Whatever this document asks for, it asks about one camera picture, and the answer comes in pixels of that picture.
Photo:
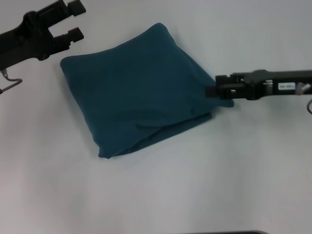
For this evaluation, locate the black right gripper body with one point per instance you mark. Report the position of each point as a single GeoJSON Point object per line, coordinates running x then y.
{"type": "Point", "coordinates": [280, 83]}

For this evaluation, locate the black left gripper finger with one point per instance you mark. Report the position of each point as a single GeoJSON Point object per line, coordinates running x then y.
{"type": "Point", "coordinates": [74, 35]}
{"type": "Point", "coordinates": [75, 7]}

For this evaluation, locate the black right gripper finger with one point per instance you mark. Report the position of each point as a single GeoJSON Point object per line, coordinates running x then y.
{"type": "Point", "coordinates": [219, 91]}
{"type": "Point", "coordinates": [229, 78]}

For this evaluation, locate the teal t-shirt with cream print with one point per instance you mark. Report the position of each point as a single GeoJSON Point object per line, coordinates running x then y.
{"type": "Point", "coordinates": [136, 92]}

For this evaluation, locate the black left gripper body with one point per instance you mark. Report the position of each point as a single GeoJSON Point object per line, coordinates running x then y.
{"type": "Point", "coordinates": [22, 41]}

